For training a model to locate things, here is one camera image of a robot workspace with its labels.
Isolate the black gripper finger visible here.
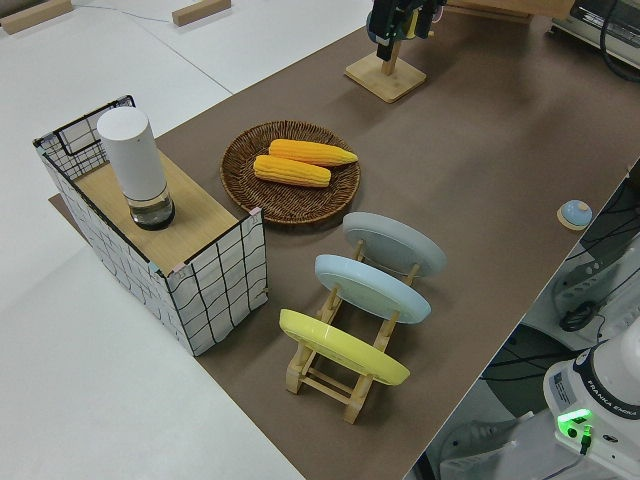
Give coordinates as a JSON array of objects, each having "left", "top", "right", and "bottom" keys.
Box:
[
  {"left": 372, "top": 0, "right": 404, "bottom": 60},
  {"left": 418, "top": 0, "right": 438, "bottom": 40}
]

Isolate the blue mug yellow inside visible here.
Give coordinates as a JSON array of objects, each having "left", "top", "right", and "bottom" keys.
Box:
[{"left": 366, "top": 0, "right": 421, "bottom": 44}]

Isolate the wooden mug tree stand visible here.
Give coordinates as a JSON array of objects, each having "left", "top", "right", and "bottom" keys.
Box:
[{"left": 344, "top": 39, "right": 428, "bottom": 105}]

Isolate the light wooden cabinet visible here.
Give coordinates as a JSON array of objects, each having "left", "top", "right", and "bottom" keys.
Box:
[{"left": 443, "top": 0, "right": 577, "bottom": 25}]

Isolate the brown table mat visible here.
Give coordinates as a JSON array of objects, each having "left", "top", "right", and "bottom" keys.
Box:
[{"left": 47, "top": 0, "right": 640, "bottom": 480}]

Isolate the yellow corn cob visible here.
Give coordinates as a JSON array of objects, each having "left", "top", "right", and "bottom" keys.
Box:
[
  {"left": 268, "top": 139, "right": 360, "bottom": 168},
  {"left": 253, "top": 154, "right": 333, "bottom": 189}
]

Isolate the white toaster oven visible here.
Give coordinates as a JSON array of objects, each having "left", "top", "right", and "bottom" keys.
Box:
[{"left": 544, "top": 0, "right": 640, "bottom": 64}]

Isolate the short wooden block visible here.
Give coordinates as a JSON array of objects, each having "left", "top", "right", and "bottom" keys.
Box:
[{"left": 171, "top": 0, "right": 233, "bottom": 27}]

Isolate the round wicker basket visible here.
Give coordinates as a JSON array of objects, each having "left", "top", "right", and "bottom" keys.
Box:
[{"left": 220, "top": 120, "right": 362, "bottom": 227}]

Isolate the grey plate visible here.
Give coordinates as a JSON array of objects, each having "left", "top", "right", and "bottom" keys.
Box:
[{"left": 342, "top": 211, "right": 448, "bottom": 280}]

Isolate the blue service bell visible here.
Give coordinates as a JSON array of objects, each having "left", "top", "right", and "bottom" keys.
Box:
[{"left": 556, "top": 199, "right": 594, "bottom": 232}]

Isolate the light blue plate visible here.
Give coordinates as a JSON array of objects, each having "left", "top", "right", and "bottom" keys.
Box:
[{"left": 314, "top": 254, "right": 433, "bottom": 327}]

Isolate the yellow plate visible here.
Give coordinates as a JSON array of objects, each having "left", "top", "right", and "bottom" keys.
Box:
[{"left": 278, "top": 308, "right": 412, "bottom": 388}]

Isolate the long wooden block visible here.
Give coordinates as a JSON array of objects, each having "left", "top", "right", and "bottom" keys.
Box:
[{"left": 0, "top": 0, "right": 74, "bottom": 36}]

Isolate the wooden plate rack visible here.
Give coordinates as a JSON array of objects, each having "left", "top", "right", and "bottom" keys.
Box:
[{"left": 285, "top": 238, "right": 423, "bottom": 426}]

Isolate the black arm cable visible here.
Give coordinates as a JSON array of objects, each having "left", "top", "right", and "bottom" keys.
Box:
[{"left": 599, "top": 0, "right": 640, "bottom": 84}]

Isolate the wire grid wooden shelf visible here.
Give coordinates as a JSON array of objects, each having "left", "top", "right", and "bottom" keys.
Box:
[{"left": 33, "top": 93, "right": 270, "bottom": 358}]

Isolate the coiled black cable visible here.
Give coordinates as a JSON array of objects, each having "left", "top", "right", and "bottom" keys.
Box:
[{"left": 559, "top": 301, "right": 600, "bottom": 332}]

